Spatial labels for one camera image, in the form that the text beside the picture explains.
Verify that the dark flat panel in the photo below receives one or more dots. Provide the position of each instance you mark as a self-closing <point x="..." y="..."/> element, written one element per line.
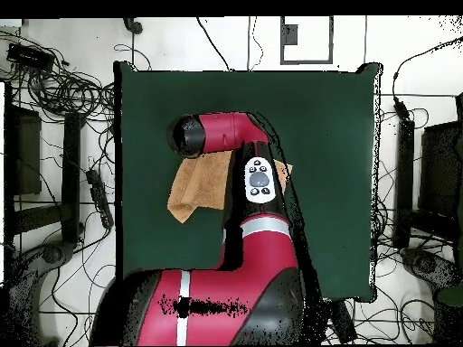
<point x="29" y="151"/>
<point x="439" y="166"/>

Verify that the dark green round object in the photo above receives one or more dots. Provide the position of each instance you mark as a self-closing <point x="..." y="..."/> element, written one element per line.
<point x="452" y="296"/>

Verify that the black metal stand frame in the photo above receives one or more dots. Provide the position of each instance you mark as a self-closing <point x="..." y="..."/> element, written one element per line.
<point x="405" y="180"/>
<point x="71" y="173"/>

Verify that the dark green table cloth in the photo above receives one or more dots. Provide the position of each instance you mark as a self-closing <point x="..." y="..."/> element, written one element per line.
<point x="325" y="144"/>

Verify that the black power strip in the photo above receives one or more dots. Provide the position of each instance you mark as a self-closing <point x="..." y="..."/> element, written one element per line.
<point x="98" y="195"/>
<point x="345" y="321"/>

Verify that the black electronics box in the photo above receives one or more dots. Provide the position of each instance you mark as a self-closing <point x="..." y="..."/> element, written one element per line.
<point x="29" y="56"/>

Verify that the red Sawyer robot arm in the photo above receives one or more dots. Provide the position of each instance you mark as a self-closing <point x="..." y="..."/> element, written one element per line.
<point x="224" y="132"/>

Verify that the black plug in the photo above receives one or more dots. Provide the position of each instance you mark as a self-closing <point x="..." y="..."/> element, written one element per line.
<point x="134" y="26"/>

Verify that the grey rectangular floor frame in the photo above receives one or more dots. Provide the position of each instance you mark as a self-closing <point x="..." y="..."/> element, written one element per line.
<point x="290" y="34"/>

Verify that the grey tripod base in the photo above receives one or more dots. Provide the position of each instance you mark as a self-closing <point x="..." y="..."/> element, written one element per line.
<point x="54" y="253"/>
<point x="425" y="264"/>

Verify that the tan terry towel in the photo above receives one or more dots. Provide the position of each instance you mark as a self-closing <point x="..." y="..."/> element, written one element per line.
<point x="202" y="180"/>

